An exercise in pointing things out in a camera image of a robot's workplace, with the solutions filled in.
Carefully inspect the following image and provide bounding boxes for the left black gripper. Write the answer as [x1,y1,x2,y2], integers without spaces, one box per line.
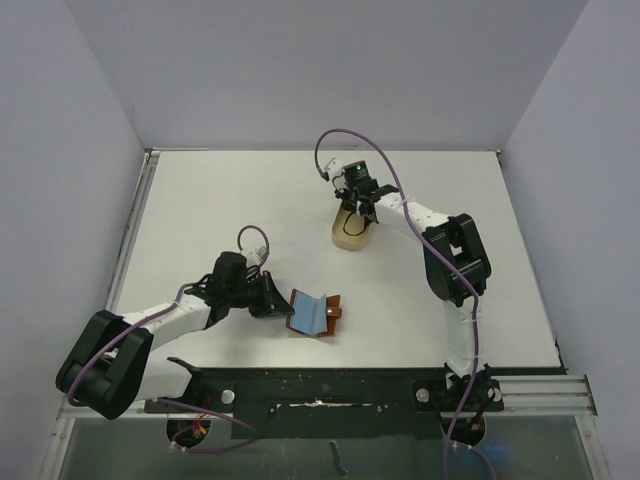
[227,269,294,318]

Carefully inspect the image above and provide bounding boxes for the brown leather card holder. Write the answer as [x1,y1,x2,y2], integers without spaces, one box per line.
[285,289,343,338]

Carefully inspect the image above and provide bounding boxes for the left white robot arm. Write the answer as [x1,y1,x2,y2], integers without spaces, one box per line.
[55,251,295,420]

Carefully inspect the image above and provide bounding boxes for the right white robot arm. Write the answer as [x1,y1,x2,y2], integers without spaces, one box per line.
[322,159,491,409]

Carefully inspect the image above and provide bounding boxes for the tan oval cardboard tray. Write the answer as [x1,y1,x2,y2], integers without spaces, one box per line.
[331,205,373,251]

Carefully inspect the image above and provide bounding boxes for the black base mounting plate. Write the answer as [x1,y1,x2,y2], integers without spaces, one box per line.
[144,368,504,440]

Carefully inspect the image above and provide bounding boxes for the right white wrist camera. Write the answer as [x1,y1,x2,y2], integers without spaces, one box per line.
[322,158,344,182]

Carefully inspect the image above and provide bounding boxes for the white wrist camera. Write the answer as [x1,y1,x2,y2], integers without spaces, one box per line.
[322,158,344,182]
[241,246,269,267]

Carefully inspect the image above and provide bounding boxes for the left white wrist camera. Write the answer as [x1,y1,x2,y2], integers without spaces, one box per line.
[241,246,269,267]

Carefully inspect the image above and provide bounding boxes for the aluminium rail left edge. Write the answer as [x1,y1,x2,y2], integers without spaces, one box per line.
[38,148,160,479]

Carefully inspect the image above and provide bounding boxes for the aluminium rail front right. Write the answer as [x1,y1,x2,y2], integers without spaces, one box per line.
[497,375,598,416]

